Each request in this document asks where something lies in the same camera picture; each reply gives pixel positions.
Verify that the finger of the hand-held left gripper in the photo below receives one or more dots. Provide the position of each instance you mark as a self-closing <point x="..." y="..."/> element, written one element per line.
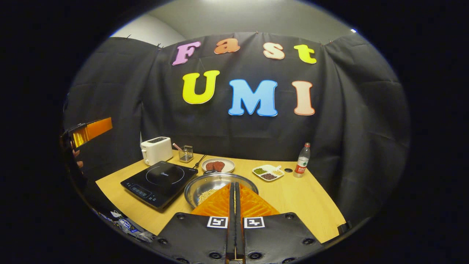
<point x="91" y="130"/>

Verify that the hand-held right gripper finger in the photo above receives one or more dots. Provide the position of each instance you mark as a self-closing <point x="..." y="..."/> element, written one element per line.
<point x="239" y="220"/>
<point x="231" y="220"/>

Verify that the stainless steel pot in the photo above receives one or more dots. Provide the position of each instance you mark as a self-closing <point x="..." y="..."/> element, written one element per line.
<point x="205" y="183"/>

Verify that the black induction cooktop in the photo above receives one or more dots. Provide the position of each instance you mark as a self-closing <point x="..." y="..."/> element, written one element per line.
<point x="161" y="181"/>

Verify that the pile of soybeans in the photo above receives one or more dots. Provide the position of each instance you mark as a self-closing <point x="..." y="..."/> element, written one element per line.
<point x="206" y="196"/>

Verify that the round white plate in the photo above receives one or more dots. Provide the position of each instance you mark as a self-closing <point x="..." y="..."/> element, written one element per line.
<point x="229" y="167"/>

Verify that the red meat pieces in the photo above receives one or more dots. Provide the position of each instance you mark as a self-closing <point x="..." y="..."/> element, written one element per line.
<point x="216" y="166"/>

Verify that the white divided bean dish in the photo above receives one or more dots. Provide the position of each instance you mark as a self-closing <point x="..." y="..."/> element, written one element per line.
<point x="268" y="172"/>

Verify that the white toaster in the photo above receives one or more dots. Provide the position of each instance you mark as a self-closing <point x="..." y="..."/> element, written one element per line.
<point x="155" y="150"/>

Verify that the clear water bottle red label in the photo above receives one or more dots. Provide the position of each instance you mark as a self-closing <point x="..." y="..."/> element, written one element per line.
<point x="302" y="165"/>

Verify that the pink straw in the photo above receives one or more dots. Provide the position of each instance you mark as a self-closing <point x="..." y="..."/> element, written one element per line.
<point x="176" y="146"/>

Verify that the crumpled plastic packaging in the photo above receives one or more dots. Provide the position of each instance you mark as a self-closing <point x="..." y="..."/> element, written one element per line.
<point x="126" y="224"/>

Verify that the black backdrop cloth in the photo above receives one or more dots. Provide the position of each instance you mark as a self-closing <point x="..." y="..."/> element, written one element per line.
<point x="348" y="128"/>

